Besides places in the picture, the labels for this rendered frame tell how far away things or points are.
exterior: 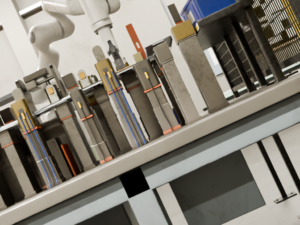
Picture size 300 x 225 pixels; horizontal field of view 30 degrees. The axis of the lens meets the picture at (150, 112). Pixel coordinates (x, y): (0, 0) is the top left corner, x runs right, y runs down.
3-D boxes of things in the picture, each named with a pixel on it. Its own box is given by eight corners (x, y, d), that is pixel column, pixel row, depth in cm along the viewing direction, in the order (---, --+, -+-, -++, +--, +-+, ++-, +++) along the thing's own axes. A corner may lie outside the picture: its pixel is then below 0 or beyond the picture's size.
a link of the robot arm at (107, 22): (92, 29, 230) (95, 35, 230) (89, 25, 221) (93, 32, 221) (111, 20, 230) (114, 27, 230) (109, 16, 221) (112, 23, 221)
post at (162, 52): (188, 124, 189) (152, 47, 189) (188, 124, 194) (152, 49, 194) (202, 118, 189) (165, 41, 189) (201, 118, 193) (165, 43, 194)
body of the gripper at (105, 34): (95, 33, 231) (107, 58, 230) (93, 29, 221) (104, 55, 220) (112, 25, 231) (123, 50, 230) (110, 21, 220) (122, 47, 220)
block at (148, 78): (164, 136, 203) (131, 65, 204) (164, 135, 215) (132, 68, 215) (182, 128, 203) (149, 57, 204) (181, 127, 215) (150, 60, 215)
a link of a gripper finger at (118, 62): (111, 55, 224) (118, 70, 224) (110, 54, 221) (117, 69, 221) (118, 52, 224) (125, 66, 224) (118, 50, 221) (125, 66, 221)
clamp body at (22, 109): (46, 191, 205) (6, 105, 206) (52, 188, 216) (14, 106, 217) (62, 184, 204) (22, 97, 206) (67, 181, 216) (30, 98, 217)
